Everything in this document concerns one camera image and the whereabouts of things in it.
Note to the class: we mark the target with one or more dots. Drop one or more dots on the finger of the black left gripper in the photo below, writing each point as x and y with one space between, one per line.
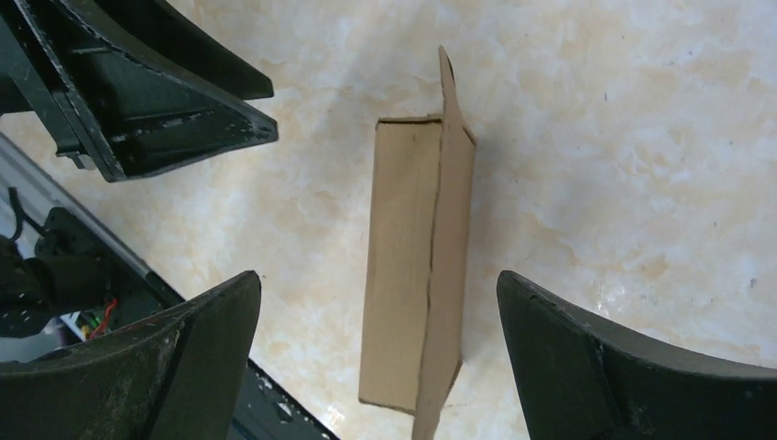
171 34
104 95

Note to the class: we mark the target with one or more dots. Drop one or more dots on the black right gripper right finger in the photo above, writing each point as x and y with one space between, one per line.
582 376

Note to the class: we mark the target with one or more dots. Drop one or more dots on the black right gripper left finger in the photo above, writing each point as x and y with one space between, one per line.
173 375

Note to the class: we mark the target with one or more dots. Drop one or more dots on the brown cardboard box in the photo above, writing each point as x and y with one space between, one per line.
416 262

